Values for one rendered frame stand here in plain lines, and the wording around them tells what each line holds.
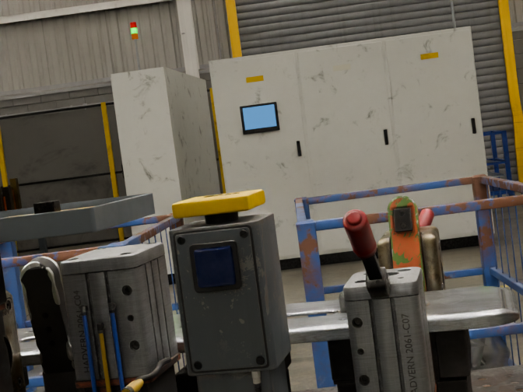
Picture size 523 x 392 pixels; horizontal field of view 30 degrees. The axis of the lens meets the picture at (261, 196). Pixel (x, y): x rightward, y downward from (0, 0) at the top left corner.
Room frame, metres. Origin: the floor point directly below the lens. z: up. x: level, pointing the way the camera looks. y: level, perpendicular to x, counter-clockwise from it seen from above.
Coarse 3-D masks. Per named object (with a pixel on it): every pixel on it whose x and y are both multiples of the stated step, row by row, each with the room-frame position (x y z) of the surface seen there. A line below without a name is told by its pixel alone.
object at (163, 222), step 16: (128, 224) 4.14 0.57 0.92; (144, 224) 4.14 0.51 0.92; (160, 224) 3.63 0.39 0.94; (176, 224) 4.10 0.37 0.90; (128, 240) 3.06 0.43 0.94; (144, 240) 3.29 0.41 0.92; (16, 256) 4.20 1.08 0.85; (32, 256) 2.99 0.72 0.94; (48, 256) 2.98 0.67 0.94; (64, 256) 2.98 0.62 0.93; (16, 272) 4.17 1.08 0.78; (16, 288) 4.16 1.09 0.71; (16, 304) 4.16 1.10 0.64; (176, 304) 3.80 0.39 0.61; (16, 320) 4.16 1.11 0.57; (32, 368) 4.19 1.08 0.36; (32, 384) 2.99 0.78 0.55
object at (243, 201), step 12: (240, 192) 0.76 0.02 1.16; (252, 192) 0.74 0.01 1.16; (264, 192) 0.77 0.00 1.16; (180, 204) 0.73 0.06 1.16; (192, 204) 0.73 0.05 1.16; (204, 204) 0.73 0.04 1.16; (216, 204) 0.72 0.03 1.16; (228, 204) 0.72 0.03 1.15; (240, 204) 0.72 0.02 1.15; (252, 204) 0.73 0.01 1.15; (180, 216) 0.73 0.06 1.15; (192, 216) 0.73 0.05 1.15; (216, 216) 0.74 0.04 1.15; (228, 216) 0.74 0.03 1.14
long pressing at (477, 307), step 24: (480, 288) 1.10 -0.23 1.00; (504, 288) 1.10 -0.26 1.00; (288, 312) 1.11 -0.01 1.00; (312, 312) 1.10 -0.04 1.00; (336, 312) 1.07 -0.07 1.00; (432, 312) 1.00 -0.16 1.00; (456, 312) 0.97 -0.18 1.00; (480, 312) 0.95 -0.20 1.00; (504, 312) 0.95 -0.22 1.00; (24, 336) 1.18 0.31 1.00; (312, 336) 0.99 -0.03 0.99; (336, 336) 0.98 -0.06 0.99; (24, 360) 1.06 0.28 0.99
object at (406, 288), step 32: (352, 288) 0.86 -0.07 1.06; (416, 288) 0.85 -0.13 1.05; (352, 320) 0.87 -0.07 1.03; (384, 320) 0.85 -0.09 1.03; (416, 320) 0.85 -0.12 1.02; (352, 352) 0.87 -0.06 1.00; (384, 352) 0.86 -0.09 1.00; (416, 352) 0.85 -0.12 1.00; (384, 384) 0.86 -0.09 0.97; (416, 384) 0.85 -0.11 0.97
